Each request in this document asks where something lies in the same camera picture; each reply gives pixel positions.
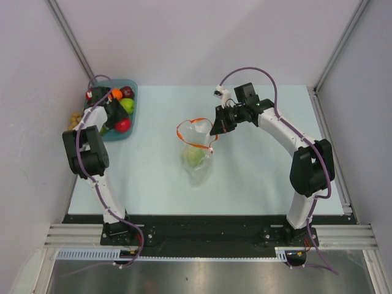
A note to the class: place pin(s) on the teal plastic basket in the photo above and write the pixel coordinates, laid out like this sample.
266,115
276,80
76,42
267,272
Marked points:
125,134

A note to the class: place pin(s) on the green cabbage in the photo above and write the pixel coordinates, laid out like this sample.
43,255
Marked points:
193,156

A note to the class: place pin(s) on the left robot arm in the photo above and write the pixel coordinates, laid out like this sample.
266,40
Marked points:
88,158

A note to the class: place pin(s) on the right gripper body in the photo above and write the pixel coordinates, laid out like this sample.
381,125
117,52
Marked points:
231,117

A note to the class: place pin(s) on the yellow grape bunch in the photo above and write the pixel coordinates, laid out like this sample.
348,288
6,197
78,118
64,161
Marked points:
75,119

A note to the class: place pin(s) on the orange fruit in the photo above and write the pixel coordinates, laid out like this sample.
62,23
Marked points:
116,94

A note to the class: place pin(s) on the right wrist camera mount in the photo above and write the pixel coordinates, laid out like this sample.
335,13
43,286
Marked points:
224,95

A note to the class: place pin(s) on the aluminium rail frame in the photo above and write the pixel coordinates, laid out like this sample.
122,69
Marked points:
331,237

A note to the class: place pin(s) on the corner aluminium post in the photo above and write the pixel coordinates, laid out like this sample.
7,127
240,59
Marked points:
69,35
341,44

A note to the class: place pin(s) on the left corner aluminium post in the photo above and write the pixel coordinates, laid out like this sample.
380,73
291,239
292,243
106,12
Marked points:
69,35

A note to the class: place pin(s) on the green apple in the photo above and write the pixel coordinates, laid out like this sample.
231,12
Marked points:
127,104

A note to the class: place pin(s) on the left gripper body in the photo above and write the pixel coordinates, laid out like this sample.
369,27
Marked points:
117,111

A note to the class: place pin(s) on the white cable duct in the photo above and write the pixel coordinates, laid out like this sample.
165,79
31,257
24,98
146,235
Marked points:
117,255

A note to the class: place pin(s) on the red apple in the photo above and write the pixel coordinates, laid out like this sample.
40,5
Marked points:
123,125

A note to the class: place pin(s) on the clear zip top bag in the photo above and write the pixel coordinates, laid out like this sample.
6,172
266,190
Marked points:
195,132

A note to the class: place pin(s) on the dark red plum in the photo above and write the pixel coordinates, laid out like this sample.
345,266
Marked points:
127,92

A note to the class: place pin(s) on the red bell pepper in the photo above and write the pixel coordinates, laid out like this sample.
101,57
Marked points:
88,95

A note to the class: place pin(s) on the right corner aluminium post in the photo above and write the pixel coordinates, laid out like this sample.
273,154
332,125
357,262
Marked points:
341,44

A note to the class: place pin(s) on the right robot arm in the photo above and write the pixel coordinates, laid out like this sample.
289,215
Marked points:
312,169

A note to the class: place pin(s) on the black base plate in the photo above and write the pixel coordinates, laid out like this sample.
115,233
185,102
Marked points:
207,236

